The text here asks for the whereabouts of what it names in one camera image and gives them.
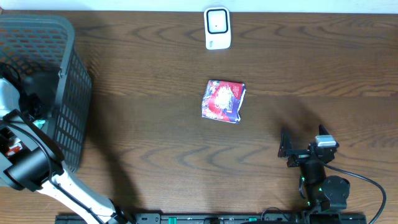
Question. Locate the grey plastic basket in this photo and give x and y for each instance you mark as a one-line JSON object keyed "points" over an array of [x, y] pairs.
{"points": [[56, 84]]}

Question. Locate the teal wipes packet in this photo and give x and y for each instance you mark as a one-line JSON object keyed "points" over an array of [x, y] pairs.
{"points": [[39, 123]]}

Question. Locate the orange red snack packet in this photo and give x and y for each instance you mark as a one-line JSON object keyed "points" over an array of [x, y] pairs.
{"points": [[13, 149]]}

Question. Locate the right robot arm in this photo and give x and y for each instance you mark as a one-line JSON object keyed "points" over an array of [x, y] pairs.
{"points": [[324, 193]]}

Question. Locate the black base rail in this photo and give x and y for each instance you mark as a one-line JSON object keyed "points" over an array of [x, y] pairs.
{"points": [[272, 217]]}

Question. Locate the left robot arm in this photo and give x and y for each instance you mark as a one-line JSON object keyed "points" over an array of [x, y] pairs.
{"points": [[40, 166]]}

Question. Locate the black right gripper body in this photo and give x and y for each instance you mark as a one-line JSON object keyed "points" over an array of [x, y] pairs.
{"points": [[299, 157]]}

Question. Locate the purple red snack packet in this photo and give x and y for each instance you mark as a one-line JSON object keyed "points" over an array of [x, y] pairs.
{"points": [[222, 101]]}

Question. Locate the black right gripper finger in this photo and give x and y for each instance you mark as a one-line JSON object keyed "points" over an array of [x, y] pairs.
{"points": [[322, 130], [285, 148]]}

